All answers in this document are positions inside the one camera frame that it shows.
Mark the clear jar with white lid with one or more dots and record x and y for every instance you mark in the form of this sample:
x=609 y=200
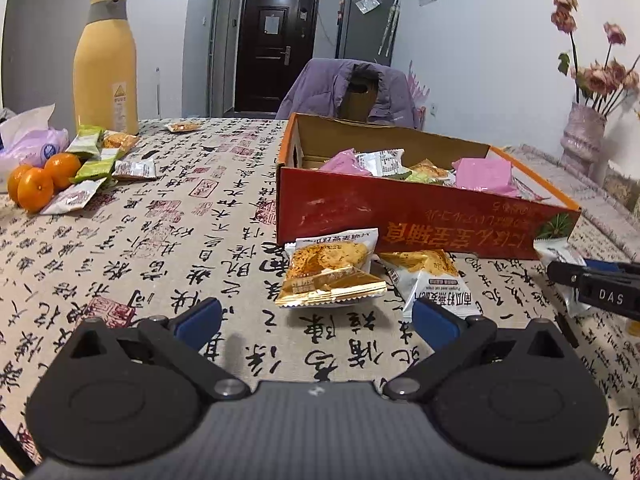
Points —
x=619 y=182

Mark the yellow thermos bottle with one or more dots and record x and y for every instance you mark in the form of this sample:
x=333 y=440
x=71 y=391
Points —
x=105 y=65

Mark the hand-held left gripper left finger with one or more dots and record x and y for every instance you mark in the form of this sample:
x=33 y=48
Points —
x=200 y=320

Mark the small green packet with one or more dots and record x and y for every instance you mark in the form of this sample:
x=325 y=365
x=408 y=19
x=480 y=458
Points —
x=97 y=166
x=85 y=140

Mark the side room door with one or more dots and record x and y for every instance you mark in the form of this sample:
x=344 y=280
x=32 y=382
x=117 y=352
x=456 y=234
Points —
x=223 y=45

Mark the golden cracker packet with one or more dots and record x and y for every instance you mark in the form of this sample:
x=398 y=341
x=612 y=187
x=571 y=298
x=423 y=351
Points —
x=325 y=270

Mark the white hanging umbrella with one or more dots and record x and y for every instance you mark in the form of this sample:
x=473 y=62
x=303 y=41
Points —
x=389 y=25

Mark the brown chair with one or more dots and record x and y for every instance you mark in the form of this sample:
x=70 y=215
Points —
x=361 y=95

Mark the small white packet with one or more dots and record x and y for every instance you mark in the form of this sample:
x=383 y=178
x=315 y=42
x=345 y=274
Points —
x=72 y=196
x=135 y=168

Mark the purple jacket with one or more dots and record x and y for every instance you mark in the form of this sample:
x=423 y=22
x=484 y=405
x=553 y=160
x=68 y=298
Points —
x=310 y=92

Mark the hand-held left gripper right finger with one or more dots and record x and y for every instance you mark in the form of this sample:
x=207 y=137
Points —
x=435 y=322

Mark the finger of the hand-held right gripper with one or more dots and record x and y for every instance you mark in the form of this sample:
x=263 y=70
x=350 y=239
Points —
x=562 y=271

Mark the dried pink roses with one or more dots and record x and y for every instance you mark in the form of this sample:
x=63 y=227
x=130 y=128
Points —
x=600 y=77

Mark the paper note on door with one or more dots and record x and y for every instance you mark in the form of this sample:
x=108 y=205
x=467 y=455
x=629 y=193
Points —
x=271 y=25

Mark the small orange cracker packet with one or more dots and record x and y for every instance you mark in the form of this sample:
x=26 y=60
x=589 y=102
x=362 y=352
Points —
x=183 y=126
x=120 y=141

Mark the grey refrigerator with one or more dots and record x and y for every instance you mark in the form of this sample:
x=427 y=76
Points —
x=360 y=35

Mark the pink folding rack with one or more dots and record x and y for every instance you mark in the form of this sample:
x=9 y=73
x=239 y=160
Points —
x=419 y=95

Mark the white orange cracker packet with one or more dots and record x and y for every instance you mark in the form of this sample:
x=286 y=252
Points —
x=425 y=275

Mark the pink packet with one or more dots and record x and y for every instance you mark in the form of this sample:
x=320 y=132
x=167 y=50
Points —
x=487 y=177

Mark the red cardboard box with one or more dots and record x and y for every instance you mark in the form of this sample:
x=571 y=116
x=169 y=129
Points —
x=350 y=210

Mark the dark entrance door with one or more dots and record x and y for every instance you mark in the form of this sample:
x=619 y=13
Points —
x=272 y=70

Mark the white green packet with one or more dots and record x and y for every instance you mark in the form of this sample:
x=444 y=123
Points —
x=555 y=250

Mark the orange fruit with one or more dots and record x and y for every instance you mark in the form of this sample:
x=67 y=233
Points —
x=62 y=170
x=35 y=190
x=16 y=182

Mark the purple tissue pack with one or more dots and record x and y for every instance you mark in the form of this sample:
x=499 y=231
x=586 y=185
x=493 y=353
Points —
x=30 y=145

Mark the clear plastic bag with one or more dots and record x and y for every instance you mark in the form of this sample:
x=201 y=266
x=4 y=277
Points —
x=366 y=3

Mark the pink ceramic vase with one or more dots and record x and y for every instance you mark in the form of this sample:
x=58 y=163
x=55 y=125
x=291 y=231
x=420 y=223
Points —
x=582 y=140

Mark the pile of mixed snacks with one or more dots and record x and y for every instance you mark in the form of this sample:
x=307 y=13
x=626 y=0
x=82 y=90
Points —
x=385 y=162

